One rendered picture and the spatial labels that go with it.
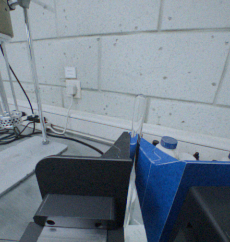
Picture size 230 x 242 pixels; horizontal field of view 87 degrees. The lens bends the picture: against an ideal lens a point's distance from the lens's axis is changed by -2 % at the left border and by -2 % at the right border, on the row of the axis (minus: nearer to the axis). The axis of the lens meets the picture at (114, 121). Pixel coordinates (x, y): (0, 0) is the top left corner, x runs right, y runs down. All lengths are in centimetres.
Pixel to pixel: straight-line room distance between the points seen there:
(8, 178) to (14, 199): 8
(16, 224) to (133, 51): 60
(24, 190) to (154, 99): 52
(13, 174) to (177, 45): 66
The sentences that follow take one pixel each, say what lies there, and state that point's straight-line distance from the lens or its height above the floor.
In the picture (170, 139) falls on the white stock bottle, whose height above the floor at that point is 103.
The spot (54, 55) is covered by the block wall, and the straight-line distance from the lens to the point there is 75.
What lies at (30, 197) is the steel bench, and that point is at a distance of 43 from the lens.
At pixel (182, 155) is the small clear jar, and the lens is 48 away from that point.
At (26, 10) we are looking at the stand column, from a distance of 57.
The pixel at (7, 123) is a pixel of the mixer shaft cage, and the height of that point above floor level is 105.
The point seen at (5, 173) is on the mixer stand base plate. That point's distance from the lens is 52.
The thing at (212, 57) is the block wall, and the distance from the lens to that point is 53.
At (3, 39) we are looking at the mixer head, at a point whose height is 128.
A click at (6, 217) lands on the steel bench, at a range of 42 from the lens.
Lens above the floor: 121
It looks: 21 degrees down
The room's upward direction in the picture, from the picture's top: 3 degrees clockwise
